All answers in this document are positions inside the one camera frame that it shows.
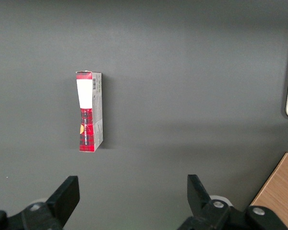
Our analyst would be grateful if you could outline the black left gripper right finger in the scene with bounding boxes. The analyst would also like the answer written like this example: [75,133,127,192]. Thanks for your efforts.
[177,174,288,230]

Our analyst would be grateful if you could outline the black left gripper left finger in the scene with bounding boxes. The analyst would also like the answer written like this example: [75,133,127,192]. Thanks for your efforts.
[0,175,81,230]

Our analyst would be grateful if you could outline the wooden drawer cabinet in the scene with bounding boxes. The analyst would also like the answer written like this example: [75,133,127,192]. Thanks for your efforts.
[250,152,288,230]

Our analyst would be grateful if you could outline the red plaid cardboard box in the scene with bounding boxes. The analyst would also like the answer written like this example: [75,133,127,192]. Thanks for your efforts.
[75,70,104,153]

